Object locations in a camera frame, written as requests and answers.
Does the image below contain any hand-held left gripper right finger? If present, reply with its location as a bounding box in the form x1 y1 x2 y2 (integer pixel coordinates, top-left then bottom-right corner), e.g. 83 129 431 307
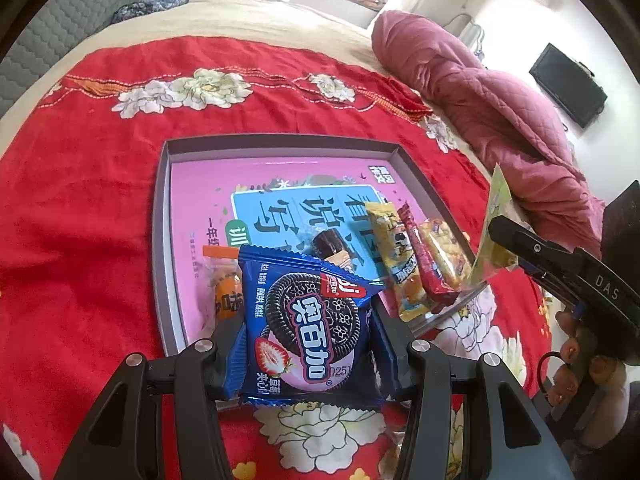
367 302 576 480

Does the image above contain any blue cookie packet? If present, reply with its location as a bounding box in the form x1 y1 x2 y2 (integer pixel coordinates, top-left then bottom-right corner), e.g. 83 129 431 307
236 244 387 407

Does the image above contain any yellow snack packet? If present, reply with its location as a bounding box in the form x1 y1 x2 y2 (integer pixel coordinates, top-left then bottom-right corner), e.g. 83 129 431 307
364 201 428 322

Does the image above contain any orange snack packet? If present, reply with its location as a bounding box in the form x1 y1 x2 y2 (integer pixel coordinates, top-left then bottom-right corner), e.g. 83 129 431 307
200 245 246 333

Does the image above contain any red snack packet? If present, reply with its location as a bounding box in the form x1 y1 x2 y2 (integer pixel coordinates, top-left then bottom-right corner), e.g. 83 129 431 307
400 201 458 306

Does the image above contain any grey quilted headboard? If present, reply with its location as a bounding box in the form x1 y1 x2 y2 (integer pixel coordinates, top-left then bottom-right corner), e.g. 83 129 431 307
0 0 151 121

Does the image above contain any chocolate roll cake packet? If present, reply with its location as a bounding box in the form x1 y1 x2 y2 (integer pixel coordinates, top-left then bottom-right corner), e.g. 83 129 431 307
312 227 356 268

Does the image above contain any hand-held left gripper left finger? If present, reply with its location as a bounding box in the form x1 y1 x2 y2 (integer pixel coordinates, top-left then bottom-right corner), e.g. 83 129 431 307
52 317 248 480

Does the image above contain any person's right hand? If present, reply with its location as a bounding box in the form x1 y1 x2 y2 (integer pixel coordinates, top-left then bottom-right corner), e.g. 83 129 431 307
545 309 635 457

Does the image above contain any cardboard box with pink bottom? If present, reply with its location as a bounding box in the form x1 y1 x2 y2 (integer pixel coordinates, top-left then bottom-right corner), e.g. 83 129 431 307
151 132 491 411

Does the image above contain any red floral blanket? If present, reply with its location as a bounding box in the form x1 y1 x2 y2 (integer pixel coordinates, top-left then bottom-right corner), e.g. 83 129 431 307
0 35 556 480

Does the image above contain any black television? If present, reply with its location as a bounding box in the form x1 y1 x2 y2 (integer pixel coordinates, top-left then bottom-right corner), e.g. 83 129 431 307
529 42 608 129

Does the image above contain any clear puffed snack bag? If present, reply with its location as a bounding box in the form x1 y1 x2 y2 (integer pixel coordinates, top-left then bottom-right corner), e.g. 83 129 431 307
417 217 476 291

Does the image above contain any dark blue patterned pillow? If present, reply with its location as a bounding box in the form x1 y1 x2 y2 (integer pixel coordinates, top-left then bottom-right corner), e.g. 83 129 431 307
111 0 192 25

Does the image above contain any pink quilt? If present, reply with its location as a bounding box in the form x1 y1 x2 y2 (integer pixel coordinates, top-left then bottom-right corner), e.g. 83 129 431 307
371 10 606 261

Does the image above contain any beige bed sheet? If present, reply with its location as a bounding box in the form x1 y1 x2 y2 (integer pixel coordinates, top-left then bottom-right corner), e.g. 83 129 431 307
0 0 501 191

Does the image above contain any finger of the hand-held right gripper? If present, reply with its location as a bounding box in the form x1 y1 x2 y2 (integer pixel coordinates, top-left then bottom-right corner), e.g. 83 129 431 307
519 259 577 307
487 215 586 282

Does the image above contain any black cable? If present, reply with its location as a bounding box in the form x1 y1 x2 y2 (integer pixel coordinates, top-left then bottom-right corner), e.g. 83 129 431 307
536 351 562 402

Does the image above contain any green snack packet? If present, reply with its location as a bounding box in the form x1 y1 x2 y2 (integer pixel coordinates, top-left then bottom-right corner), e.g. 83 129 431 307
467 162 520 291

